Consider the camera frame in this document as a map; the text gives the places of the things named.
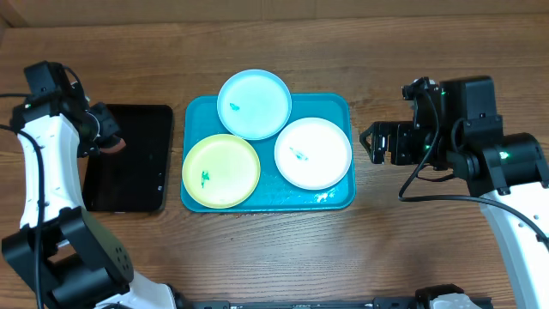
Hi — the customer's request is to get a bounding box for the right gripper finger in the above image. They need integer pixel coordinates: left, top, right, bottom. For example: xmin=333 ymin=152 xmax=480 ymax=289
xmin=359 ymin=122 xmax=391 ymax=151
xmin=371 ymin=134 xmax=389 ymax=164

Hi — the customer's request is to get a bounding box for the red green scrub sponge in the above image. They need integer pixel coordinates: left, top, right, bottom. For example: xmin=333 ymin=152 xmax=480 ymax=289
xmin=100 ymin=138 xmax=126 ymax=154

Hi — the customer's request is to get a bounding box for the white plate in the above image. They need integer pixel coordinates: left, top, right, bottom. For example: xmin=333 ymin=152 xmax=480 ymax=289
xmin=274 ymin=118 xmax=352 ymax=191

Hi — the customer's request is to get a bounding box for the light blue plate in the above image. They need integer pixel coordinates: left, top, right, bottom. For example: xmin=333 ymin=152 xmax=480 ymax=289
xmin=217 ymin=70 xmax=293 ymax=140

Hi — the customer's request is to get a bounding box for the yellow plate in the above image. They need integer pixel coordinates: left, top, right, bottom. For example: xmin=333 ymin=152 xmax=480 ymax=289
xmin=182 ymin=134 xmax=261 ymax=209

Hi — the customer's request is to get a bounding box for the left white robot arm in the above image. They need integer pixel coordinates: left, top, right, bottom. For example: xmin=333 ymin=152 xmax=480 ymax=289
xmin=1 ymin=61 xmax=185 ymax=309

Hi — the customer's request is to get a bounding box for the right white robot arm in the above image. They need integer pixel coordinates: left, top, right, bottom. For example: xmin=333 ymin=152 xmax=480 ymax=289
xmin=359 ymin=76 xmax=548 ymax=308

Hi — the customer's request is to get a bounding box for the black plastic tray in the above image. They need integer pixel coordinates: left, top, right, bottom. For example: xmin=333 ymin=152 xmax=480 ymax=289
xmin=82 ymin=104 xmax=174 ymax=213

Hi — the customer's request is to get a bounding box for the teal plastic tray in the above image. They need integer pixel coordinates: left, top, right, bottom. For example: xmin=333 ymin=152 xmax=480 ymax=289
xmin=183 ymin=93 xmax=356 ymax=213

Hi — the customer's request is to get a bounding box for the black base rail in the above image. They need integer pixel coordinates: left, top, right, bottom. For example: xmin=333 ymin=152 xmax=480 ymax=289
xmin=169 ymin=284 xmax=494 ymax=309

